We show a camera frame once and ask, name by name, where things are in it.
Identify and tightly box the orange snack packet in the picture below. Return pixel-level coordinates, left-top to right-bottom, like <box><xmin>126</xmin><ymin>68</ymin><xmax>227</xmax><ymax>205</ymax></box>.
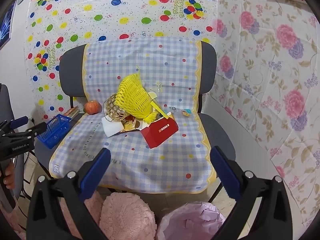
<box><xmin>64</xmin><ymin>106</ymin><xmax>80</xmax><ymax>118</ymax></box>

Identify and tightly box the blue checkered dotted cloth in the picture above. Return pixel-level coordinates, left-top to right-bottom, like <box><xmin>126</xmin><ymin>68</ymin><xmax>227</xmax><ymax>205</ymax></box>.
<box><xmin>49</xmin><ymin>37</ymin><xmax>217</xmax><ymax>195</ymax></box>

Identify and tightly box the gold paper tray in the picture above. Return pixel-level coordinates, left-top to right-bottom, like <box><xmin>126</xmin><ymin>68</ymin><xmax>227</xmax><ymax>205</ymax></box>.
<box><xmin>122</xmin><ymin>115</ymin><xmax>143</xmax><ymax>132</ymax></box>

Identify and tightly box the red cardboard box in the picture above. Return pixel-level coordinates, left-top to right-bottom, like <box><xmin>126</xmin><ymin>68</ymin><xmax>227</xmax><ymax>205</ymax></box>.
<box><xmin>140</xmin><ymin>112</ymin><xmax>178</xmax><ymax>149</ymax></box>

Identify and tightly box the grey office chair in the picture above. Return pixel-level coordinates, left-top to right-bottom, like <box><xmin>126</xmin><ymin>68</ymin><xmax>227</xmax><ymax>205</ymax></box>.
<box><xmin>34</xmin><ymin>40</ymin><xmax>237</xmax><ymax>205</ymax></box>

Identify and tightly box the person's left hand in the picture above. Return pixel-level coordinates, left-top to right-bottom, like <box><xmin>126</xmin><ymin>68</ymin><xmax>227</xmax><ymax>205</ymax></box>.
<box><xmin>0</xmin><ymin>165</ymin><xmax>15</xmax><ymax>189</ymax></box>

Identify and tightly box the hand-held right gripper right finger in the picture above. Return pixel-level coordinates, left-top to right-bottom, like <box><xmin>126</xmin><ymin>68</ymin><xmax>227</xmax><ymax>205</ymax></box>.
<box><xmin>209</xmin><ymin>146</ymin><xmax>293</xmax><ymax>240</ymax></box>

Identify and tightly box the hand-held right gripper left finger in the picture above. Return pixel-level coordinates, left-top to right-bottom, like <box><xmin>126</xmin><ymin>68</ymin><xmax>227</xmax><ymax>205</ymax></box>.
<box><xmin>26</xmin><ymin>148</ymin><xmax>112</xmax><ymax>240</ymax></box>

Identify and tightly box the grey side chair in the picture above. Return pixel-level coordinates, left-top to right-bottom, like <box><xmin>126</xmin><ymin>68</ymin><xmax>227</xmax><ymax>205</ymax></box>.
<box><xmin>0</xmin><ymin>84</ymin><xmax>25</xmax><ymax>205</ymax></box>

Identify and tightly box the floral printed plastic sheet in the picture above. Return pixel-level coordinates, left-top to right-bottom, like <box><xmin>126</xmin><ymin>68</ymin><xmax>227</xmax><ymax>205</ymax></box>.
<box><xmin>210</xmin><ymin>0</ymin><xmax>320</xmax><ymax>230</ymax></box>

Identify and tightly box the balloon printed plastic sheet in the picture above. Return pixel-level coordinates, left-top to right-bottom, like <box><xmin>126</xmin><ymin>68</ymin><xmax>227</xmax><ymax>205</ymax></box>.
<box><xmin>24</xmin><ymin>0</ymin><xmax>218</xmax><ymax>120</ymax></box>

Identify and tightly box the red apple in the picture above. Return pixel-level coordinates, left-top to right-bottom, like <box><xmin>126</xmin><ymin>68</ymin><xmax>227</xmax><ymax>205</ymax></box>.
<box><xmin>84</xmin><ymin>100</ymin><xmax>102</xmax><ymax>115</ymax></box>

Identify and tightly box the clear wrapper with teal ends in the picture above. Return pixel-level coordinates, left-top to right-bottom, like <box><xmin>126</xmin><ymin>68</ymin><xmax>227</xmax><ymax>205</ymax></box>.
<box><xmin>166</xmin><ymin>105</ymin><xmax>192</xmax><ymax>117</ymax></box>

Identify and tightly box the yellow foam fruit net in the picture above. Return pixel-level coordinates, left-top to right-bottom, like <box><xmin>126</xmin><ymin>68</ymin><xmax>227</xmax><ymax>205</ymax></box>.
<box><xmin>115</xmin><ymin>72</ymin><xmax>165</xmax><ymax>124</ymax></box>

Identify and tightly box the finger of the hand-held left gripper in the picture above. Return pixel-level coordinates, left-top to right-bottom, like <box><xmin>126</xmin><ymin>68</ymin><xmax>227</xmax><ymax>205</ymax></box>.
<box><xmin>0</xmin><ymin>116</ymin><xmax>28</xmax><ymax>133</ymax></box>
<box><xmin>15</xmin><ymin>122</ymin><xmax>48</xmax><ymax>138</ymax></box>

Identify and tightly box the white blue milk carton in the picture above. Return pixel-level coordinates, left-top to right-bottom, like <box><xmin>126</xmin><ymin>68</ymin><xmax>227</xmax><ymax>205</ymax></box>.
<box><xmin>102</xmin><ymin>116</ymin><xmax>124</xmax><ymax>137</ymax></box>

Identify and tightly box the person's left leg pink fleece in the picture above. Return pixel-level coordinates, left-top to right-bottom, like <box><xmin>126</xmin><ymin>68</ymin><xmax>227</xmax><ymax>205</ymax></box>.
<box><xmin>60</xmin><ymin>190</ymin><xmax>105</xmax><ymax>240</ymax></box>

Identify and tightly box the blue wall poster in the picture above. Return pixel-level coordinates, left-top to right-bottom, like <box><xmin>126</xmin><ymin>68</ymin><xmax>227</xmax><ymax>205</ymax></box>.
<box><xmin>0</xmin><ymin>0</ymin><xmax>18</xmax><ymax>49</ymax></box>

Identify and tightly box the blue plastic basket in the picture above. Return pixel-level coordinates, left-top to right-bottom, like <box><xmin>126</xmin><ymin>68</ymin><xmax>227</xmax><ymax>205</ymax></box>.
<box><xmin>37</xmin><ymin>114</ymin><xmax>72</xmax><ymax>149</ymax></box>

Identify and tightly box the woven rattan ball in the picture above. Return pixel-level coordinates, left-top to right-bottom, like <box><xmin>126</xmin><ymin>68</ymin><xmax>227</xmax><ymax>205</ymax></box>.
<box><xmin>104</xmin><ymin>94</ymin><xmax>127</xmax><ymax>122</ymax></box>

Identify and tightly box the pink trash bag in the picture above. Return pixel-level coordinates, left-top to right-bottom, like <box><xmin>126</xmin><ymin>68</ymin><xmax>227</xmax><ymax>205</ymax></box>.
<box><xmin>157</xmin><ymin>201</ymin><xmax>225</xmax><ymax>240</ymax></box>

